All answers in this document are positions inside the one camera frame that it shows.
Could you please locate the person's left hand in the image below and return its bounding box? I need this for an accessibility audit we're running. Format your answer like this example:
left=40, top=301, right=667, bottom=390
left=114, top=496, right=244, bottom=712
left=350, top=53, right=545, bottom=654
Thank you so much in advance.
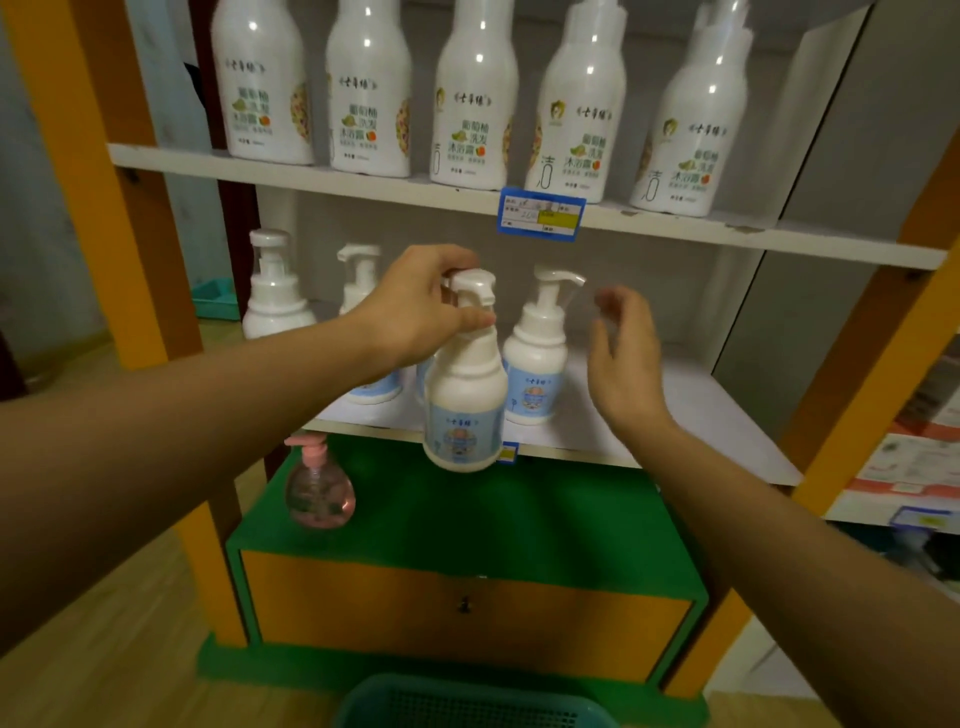
left=351, top=243, right=498, bottom=381

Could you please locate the person's right hand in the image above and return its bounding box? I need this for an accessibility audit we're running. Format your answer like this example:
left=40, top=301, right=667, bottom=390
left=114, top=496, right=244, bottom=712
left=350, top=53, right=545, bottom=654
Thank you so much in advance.
left=586, top=285, right=674, bottom=438

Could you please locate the white pump bottle blue label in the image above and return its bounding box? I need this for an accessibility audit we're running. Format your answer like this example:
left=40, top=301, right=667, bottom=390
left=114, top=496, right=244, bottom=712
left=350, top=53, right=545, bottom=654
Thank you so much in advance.
left=240, top=228, right=318, bottom=341
left=501, top=264, right=588, bottom=428
left=422, top=268, right=510, bottom=474
left=336, top=243, right=407, bottom=407

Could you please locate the person's right forearm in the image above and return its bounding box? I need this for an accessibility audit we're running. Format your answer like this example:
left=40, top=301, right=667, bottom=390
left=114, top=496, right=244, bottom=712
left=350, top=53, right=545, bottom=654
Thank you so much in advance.
left=621, top=414, right=960, bottom=728

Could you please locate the person's left forearm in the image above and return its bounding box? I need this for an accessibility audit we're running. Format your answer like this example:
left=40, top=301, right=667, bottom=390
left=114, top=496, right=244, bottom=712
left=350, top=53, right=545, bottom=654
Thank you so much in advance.
left=0, top=313, right=378, bottom=657

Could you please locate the large blue price tag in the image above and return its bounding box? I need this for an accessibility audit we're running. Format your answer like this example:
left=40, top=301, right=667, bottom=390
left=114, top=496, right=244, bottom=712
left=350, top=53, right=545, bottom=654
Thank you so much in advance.
left=496, top=186, right=588, bottom=243

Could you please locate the orange and white shelf unit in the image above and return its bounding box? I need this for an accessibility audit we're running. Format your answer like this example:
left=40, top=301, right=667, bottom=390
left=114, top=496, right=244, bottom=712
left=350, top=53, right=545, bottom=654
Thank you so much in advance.
left=0, top=0, right=960, bottom=702

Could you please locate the green cabinet with orange drawer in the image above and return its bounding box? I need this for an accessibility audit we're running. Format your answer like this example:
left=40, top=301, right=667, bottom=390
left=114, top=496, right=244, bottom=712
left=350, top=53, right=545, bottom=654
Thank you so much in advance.
left=195, top=433, right=711, bottom=710

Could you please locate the tall white shampoo bottle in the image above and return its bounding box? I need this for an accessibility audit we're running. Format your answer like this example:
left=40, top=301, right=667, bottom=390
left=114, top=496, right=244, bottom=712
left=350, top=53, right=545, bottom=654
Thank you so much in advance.
left=324, top=0, right=414, bottom=180
left=629, top=0, right=755, bottom=219
left=523, top=0, right=629, bottom=206
left=429, top=0, right=520, bottom=192
left=210, top=0, right=315, bottom=167

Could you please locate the clear pink pump bottle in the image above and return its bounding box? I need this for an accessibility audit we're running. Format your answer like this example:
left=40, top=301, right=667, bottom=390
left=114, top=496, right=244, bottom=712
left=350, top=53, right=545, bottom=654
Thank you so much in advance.
left=282, top=432, right=357, bottom=531

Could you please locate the teal plastic tray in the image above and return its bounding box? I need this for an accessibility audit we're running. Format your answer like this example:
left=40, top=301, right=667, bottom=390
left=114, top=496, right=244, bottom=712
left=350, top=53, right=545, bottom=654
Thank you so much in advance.
left=190, top=276, right=242, bottom=323

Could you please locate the red and white packet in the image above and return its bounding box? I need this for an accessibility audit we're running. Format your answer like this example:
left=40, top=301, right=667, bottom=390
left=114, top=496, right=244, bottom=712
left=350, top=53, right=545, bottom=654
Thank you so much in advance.
left=846, top=358, right=960, bottom=501

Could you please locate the blue yellow price tag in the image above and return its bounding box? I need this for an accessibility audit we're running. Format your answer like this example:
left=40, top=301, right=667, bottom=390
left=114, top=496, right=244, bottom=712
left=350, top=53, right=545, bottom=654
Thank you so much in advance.
left=888, top=505, right=955, bottom=534

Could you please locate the teal plastic shopping basket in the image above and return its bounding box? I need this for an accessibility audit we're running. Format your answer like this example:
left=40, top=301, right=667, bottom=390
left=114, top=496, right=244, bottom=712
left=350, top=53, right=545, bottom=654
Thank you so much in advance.
left=328, top=672, right=621, bottom=728

